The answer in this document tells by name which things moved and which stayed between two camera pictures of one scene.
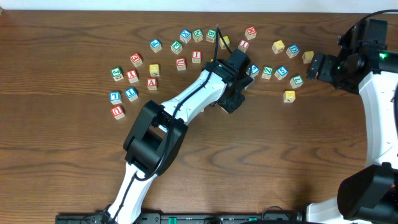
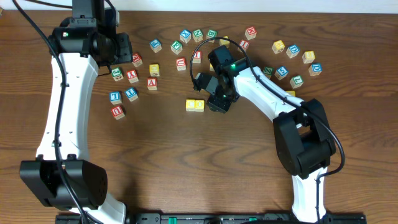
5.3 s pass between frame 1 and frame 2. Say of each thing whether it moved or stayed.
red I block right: stayed
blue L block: stayed
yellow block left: stayed
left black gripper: moved
